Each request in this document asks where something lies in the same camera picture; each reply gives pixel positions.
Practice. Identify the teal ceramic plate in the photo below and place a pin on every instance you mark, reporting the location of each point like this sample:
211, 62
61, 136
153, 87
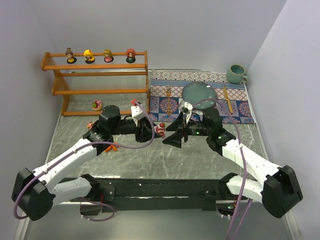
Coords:
199, 94

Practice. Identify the patterned blue pink placemat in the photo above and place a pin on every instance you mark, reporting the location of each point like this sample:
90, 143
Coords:
178, 79

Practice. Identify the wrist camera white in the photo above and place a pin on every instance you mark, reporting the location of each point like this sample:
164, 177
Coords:
136, 111
186, 109

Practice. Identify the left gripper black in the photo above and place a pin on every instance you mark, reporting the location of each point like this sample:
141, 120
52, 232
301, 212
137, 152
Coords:
140, 130

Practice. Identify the brown bun hair doll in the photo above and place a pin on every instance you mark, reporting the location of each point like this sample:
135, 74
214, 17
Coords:
70, 56

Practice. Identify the pink bear strawberry toy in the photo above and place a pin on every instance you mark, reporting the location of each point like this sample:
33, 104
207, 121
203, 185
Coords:
97, 105

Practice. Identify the aluminium frame rail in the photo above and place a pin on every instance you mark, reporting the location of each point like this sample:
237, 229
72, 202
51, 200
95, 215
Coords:
64, 222

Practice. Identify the teal ceramic mug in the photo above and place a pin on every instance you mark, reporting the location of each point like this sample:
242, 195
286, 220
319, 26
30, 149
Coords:
236, 74

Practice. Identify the strawberry cake slice toy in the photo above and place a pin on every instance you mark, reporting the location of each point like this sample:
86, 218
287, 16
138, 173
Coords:
160, 129

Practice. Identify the blonde hair pink doll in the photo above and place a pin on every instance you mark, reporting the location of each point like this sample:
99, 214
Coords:
108, 56

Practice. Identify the pink bear flower toy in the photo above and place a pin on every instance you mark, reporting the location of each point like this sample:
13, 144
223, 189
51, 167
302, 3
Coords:
90, 125

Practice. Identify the orange fox toy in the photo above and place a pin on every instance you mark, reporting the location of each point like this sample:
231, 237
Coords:
112, 147

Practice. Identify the golden knife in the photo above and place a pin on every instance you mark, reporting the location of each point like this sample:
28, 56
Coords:
226, 96

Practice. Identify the red hair doll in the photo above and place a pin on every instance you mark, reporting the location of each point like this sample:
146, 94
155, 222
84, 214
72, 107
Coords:
130, 55

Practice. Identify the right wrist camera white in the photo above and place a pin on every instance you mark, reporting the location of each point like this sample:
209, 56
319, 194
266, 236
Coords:
186, 109

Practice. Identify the orange wooden two-tier shelf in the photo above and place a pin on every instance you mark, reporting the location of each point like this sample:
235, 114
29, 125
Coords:
114, 83

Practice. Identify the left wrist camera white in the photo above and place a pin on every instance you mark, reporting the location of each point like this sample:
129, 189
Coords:
136, 111

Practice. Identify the black mounting base rail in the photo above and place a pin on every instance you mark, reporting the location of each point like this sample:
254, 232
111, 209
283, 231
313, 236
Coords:
138, 194

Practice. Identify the yellow hair doll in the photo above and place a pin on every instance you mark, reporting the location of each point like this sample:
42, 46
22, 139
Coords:
89, 56

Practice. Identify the golden fork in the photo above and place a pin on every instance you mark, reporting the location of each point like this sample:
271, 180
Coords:
168, 95

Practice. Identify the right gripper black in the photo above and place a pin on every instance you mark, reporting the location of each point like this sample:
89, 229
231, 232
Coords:
185, 131

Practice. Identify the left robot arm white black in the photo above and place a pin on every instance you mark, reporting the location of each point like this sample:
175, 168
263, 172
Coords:
36, 191

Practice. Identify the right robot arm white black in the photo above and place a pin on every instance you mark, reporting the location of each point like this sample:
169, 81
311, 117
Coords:
276, 187

